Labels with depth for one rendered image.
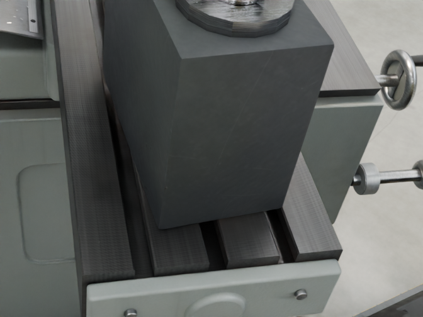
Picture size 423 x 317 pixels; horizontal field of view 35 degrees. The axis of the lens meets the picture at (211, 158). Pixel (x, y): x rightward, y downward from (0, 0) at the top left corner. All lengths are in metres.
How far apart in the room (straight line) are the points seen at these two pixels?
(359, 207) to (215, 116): 1.57
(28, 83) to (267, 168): 0.49
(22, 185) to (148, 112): 0.59
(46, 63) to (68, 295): 0.58
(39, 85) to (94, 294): 0.48
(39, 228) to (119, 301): 0.66
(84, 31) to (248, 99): 0.34
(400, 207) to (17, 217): 1.26
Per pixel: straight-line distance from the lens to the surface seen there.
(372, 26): 2.84
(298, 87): 0.52
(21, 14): 0.95
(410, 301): 1.13
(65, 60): 0.76
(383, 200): 2.10
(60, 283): 1.34
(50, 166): 1.10
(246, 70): 0.49
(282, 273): 0.60
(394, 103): 1.35
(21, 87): 0.99
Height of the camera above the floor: 1.45
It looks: 45 degrees down
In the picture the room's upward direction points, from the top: 11 degrees clockwise
